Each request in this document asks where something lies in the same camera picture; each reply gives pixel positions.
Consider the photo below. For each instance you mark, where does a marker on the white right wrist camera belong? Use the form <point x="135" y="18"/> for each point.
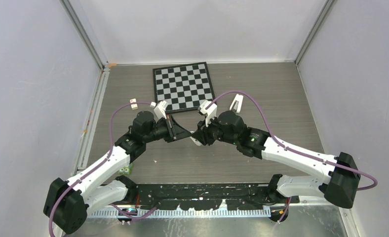
<point x="208" y="110"/>

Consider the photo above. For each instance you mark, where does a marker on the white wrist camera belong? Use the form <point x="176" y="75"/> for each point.
<point x="159" y="108"/>
<point x="208" y="110"/>

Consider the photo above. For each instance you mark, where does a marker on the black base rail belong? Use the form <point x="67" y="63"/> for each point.
<point x="236" y="196"/>

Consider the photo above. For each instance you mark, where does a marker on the black and white chessboard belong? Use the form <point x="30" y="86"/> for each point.
<point x="184" y="87"/>

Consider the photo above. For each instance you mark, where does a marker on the green toy block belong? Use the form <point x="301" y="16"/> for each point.
<point x="126" y="170"/>

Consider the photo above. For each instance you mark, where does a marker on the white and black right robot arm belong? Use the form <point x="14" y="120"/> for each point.
<point x="330" y="177"/>

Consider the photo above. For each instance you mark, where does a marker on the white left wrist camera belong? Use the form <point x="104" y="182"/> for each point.
<point x="159" y="108"/>

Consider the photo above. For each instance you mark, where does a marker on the white staple box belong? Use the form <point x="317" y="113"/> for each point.
<point x="133" y="104"/>

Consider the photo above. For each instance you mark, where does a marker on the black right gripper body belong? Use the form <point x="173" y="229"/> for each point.
<point x="213" y="132"/>

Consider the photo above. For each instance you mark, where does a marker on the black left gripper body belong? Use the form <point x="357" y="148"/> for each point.
<point x="165" y="129"/>

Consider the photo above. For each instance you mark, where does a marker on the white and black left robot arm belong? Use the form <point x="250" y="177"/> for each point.
<point x="69" y="202"/>

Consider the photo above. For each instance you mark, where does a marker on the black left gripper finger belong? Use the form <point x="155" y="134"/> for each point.
<point x="175" y="125"/>
<point x="180" y="134"/>

